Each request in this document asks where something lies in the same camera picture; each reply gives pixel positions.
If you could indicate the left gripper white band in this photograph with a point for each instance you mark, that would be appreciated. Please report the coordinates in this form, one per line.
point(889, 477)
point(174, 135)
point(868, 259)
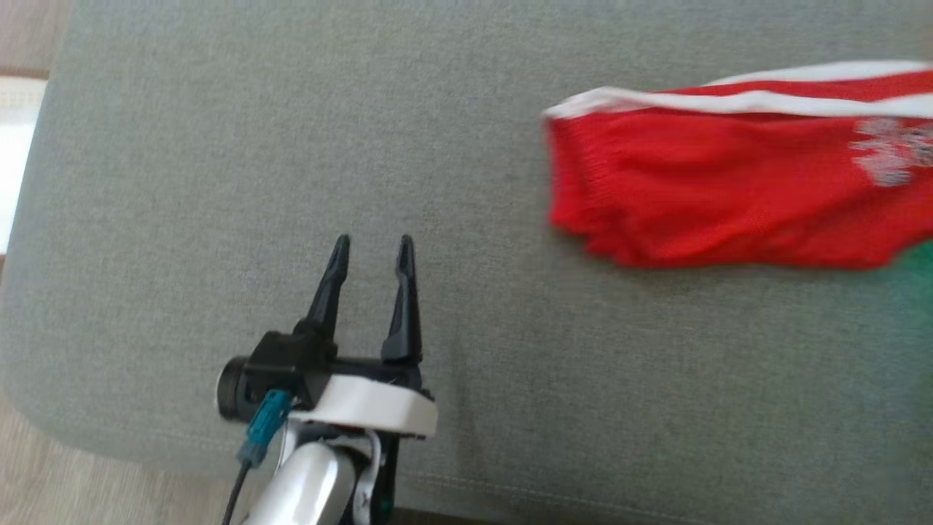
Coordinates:
point(372, 405)

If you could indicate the red jersey with white sleeves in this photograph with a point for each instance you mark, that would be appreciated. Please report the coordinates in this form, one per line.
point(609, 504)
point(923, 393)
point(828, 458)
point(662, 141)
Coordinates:
point(729, 189)

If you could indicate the grey sofa seat cushion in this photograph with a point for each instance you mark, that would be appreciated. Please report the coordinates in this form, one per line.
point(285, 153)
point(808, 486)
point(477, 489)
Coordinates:
point(474, 328)

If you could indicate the teal left camera connector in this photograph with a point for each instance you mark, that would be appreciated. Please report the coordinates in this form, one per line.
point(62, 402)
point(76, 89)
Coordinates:
point(266, 426)

